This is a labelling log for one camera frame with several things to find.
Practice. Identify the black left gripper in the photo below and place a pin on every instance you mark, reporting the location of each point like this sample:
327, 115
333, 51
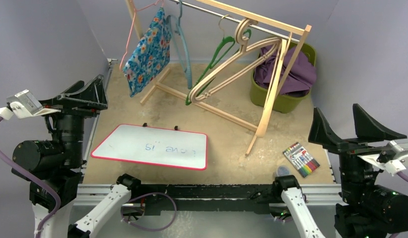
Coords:
89, 100

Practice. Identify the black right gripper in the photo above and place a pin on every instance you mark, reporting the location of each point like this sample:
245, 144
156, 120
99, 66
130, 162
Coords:
356, 144

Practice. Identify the purple garment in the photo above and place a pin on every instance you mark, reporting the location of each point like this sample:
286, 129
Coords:
299, 81

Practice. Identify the teal plastic hanger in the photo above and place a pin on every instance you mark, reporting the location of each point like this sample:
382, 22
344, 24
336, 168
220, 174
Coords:
174, 23

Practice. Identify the beige plastic hanger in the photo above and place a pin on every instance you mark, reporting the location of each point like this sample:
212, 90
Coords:
271, 94

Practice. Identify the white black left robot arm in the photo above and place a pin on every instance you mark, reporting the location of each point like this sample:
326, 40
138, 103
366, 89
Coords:
53, 166

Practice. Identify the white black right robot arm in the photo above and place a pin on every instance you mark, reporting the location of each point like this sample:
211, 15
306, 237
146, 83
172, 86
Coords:
368, 210

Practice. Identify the marker pen pack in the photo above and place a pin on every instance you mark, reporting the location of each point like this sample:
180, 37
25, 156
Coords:
301, 159

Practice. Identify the small blue round lid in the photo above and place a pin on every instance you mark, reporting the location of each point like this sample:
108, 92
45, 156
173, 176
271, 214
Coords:
283, 171

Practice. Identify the blue floral garment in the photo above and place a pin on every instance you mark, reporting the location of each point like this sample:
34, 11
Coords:
150, 56

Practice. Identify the green plastic bin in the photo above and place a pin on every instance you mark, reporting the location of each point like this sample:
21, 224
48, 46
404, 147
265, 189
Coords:
283, 103

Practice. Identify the pink-framed whiteboard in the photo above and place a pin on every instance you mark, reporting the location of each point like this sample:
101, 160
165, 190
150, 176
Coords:
154, 146

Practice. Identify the wooden clothes rack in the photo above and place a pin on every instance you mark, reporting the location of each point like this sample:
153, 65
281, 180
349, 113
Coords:
287, 49

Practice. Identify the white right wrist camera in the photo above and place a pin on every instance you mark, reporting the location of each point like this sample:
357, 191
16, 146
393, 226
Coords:
393, 158

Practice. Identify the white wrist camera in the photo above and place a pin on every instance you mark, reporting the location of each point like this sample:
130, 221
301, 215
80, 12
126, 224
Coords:
393, 158
24, 105

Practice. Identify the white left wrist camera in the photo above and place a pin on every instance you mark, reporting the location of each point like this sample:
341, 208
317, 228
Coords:
24, 105

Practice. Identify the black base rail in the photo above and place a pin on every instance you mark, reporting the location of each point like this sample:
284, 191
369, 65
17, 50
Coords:
256, 198

